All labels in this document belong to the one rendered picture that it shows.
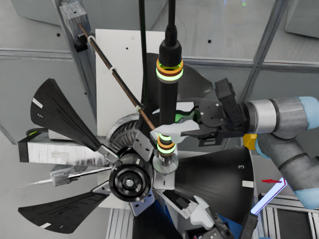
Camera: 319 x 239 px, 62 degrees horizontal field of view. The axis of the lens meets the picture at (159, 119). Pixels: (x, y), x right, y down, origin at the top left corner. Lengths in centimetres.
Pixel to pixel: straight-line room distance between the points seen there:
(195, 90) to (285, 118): 22
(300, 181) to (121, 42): 68
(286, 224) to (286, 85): 86
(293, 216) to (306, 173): 130
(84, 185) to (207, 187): 146
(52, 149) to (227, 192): 58
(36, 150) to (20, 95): 93
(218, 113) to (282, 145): 19
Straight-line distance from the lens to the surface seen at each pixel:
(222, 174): 81
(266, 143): 71
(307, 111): 64
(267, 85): 157
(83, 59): 127
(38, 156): 100
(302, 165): 68
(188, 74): 69
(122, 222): 193
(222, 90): 51
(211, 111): 57
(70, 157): 96
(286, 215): 195
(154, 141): 67
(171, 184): 79
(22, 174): 235
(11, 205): 228
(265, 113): 60
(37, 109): 83
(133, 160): 75
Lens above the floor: 192
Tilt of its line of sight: 55 degrees down
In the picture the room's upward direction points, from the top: straight up
